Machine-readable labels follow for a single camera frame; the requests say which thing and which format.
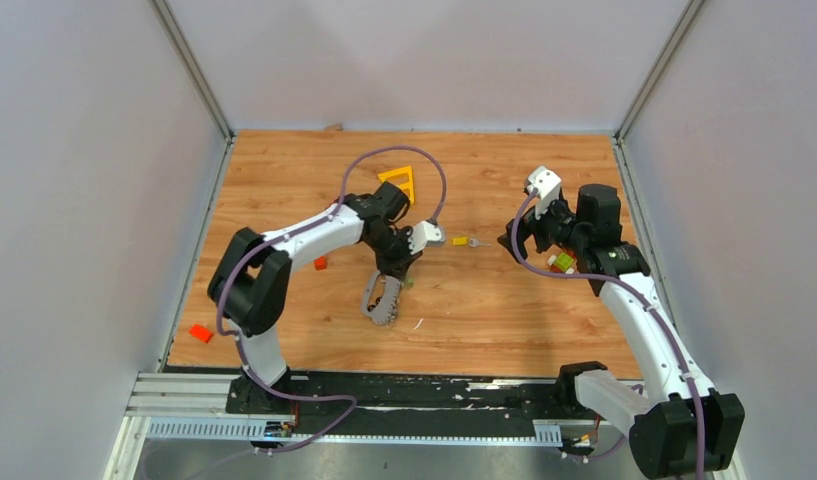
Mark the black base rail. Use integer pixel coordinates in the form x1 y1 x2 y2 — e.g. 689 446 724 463
225 371 599 438

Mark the grey slotted cable duct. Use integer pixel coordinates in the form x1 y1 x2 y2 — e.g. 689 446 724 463
146 418 564 446

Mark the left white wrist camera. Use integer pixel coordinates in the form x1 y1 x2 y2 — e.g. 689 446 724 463
409 220 446 254

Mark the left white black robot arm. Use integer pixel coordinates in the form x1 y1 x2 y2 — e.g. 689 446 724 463
207 182 423 413

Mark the green red toy brick vehicle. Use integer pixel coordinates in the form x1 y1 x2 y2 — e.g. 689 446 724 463
547 250 577 274

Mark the yellow triangular plastic piece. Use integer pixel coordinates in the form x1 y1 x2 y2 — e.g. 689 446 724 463
377 166 416 205

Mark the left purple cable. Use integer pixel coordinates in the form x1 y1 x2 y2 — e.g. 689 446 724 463
214 145 448 456

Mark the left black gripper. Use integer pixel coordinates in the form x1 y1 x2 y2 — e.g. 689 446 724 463
366 228 424 283

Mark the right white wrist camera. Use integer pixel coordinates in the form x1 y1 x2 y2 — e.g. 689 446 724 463
524 166 562 219

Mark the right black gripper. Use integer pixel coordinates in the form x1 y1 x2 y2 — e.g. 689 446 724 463
497 192 587 263

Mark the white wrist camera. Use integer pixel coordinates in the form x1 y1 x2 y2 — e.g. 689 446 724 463
409 220 446 254
524 166 562 219

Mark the red brick at table edge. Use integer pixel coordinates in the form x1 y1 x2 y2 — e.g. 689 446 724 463
188 324 214 344

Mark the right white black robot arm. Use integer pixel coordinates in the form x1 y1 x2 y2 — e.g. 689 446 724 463
498 184 745 479

